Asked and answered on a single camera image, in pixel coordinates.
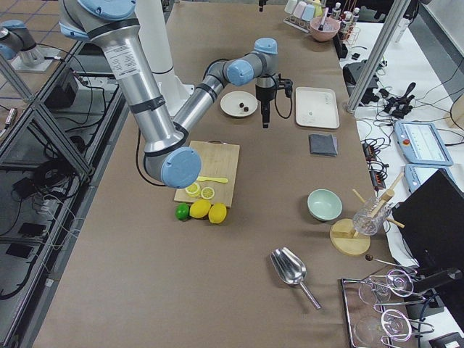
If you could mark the metal muddler stick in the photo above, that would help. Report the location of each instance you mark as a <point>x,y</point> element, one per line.
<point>323,19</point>

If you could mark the bamboo cutting board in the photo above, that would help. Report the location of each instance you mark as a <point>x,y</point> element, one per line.
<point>218,161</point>

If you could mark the cream round plate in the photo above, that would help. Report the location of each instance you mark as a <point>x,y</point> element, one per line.
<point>230,104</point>

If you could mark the lemon slice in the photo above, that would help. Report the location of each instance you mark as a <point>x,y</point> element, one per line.
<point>193,190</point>
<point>207,193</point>

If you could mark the dark wooden tray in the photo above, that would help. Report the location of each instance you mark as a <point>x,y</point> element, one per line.
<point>387,327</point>

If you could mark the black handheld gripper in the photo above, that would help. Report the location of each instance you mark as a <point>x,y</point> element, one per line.
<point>398,106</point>

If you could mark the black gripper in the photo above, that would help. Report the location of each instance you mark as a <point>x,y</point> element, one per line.
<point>263,94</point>
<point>261,8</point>

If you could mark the white cup rack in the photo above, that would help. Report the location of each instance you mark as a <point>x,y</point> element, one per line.
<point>298,23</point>

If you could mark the yellow lemon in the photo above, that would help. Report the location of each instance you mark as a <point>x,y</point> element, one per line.
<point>200,209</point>
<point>217,213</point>

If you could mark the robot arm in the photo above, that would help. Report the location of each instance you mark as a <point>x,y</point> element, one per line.
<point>132,36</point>

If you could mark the grey folded cloth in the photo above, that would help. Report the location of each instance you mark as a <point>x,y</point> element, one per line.
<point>323,144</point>

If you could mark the cream rectangular rabbit tray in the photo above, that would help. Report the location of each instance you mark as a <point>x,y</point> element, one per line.
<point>316,108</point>

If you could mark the metal scoop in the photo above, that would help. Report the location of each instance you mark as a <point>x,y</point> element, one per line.
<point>292,271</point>

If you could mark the white cup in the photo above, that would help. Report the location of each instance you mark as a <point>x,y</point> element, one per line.
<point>290,6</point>

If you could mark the blue teach pendant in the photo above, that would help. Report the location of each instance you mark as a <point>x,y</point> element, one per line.
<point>416,174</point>
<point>421,143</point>

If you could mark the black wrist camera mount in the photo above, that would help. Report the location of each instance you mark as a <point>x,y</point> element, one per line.
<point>284,84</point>

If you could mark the glass mug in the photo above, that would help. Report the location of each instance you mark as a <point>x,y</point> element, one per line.
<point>371,216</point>

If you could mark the yellow plastic knife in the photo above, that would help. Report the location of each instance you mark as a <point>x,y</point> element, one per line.
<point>212,179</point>

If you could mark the white camera post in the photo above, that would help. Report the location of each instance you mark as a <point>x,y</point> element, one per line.
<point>154,41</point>

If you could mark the pink bowl with ice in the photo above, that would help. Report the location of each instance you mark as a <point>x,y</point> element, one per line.
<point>330,29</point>

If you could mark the mint green bowl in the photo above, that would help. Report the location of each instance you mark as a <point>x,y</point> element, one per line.
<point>324,205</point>

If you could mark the black monitor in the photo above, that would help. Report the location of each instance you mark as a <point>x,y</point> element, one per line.
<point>433,219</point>

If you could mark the wooden mug tree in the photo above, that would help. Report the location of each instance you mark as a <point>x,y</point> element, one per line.
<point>352,236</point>

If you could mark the pink cup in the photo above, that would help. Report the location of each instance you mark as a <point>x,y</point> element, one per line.
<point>299,9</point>

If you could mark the aluminium frame post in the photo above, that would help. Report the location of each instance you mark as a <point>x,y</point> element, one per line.
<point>392,19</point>

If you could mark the yellow cup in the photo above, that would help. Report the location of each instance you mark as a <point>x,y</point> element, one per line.
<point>318,9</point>

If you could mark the green lime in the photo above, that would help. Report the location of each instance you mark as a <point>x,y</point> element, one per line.
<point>182,211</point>

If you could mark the blue cup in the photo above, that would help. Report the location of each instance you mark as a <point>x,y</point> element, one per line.
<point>308,13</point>

